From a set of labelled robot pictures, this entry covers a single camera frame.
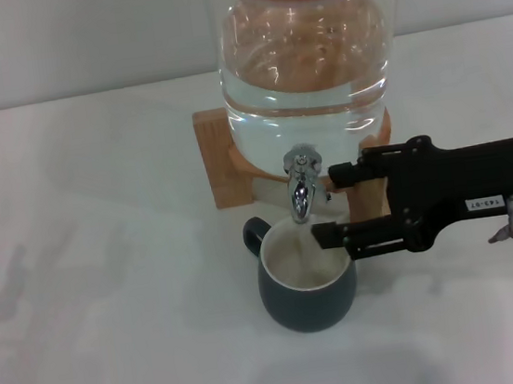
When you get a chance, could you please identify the dark green ceramic cup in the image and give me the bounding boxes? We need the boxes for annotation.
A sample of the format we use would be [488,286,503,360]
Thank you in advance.
[240,205,363,340]

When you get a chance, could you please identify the wooden dispenser stand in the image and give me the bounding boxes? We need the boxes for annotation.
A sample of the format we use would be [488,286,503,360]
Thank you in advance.
[191,86,404,240]

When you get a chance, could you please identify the glass water dispenser jar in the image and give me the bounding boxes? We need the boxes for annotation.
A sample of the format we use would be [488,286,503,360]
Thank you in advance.
[206,0,424,194]

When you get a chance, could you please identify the chrome faucet tap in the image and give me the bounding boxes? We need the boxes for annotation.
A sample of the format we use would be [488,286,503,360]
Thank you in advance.
[278,141,335,227]

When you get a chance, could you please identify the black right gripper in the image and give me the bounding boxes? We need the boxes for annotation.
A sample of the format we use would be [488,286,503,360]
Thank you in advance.
[301,124,513,266]

